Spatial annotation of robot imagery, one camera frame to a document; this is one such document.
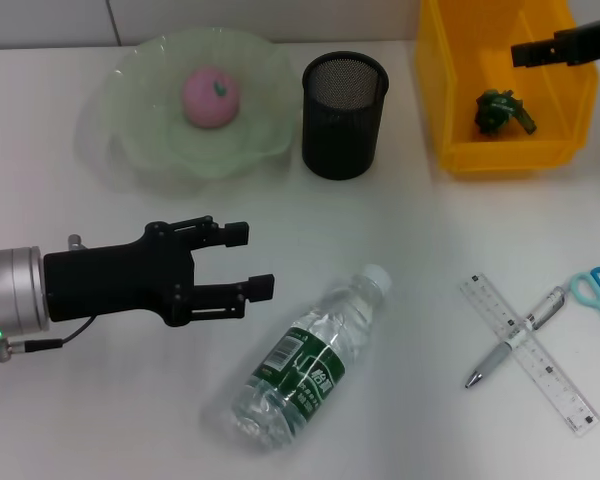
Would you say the grey white ballpoint pen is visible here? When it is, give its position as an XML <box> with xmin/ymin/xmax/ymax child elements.
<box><xmin>463</xmin><ymin>285</ymin><xmax>567</xmax><ymax>392</ymax></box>

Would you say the black mesh pen holder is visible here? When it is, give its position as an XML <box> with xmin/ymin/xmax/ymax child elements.
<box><xmin>301</xmin><ymin>51</ymin><xmax>391</xmax><ymax>182</ymax></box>

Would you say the green plastic wrapper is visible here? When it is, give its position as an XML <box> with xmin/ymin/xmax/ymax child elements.
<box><xmin>473</xmin><ymin>87</ymin><xmax>538</xmax><ymax>139</ymax></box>

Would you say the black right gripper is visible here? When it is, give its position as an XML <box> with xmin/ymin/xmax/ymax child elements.
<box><xmin>510</xmin><ymin>14</ymin><xmax>600</xmax><ymax>69</ymax></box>

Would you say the pink peach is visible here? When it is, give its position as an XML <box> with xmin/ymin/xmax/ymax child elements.
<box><xmin>181</xmin><ymin>66</ymin><xmax>243</xmax><ymax>131</ymax></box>

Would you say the left arm cable with connector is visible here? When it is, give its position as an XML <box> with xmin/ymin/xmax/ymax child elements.
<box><xmin>0</xmin><ymin>315</ymin><xmax>97</xmax><ymax>362</ymax></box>

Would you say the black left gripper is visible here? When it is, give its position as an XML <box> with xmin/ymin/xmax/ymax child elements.
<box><xmin>43</xmin><ymin>215</ymin><xmax>277</xmax><ymax>328</ymax></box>

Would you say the transparent plastic ruler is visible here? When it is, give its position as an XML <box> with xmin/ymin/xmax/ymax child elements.
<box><xmin>456</xmin><ymin>272</ymin><xmax>600</xmax><ymax>438</ymax></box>

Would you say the yellow plastic bin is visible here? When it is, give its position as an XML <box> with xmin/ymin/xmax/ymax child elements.
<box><xmin>413</xmin><ymin>0</ymin><xmax>600</xmax><ymax>176</ymax></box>

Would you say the clear water bottle green label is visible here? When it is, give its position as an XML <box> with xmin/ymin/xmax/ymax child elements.
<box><xmin>229</xmin><ymin>263</ymin><xmax>394</xmax><ymax>452</ymax></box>

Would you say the green glass fruit plate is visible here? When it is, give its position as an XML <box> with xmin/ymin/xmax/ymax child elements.
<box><xmin>82</xmin><ymin>28</ymin><xmax>304</xmax><ymax>184</ymax></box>

